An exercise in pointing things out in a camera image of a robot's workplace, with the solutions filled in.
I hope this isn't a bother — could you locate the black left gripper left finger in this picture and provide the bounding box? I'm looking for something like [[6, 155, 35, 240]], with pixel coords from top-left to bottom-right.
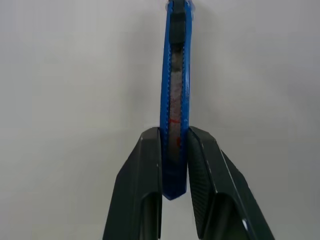
[[101, 126, 164, 240]]

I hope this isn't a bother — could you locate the blue utility cutter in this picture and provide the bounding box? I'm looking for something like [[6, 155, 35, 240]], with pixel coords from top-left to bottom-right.
[[159, 0, 197, 202]]

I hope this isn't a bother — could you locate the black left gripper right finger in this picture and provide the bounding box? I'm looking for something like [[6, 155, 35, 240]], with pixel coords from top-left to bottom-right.
[[186, 126, 276, 240]]

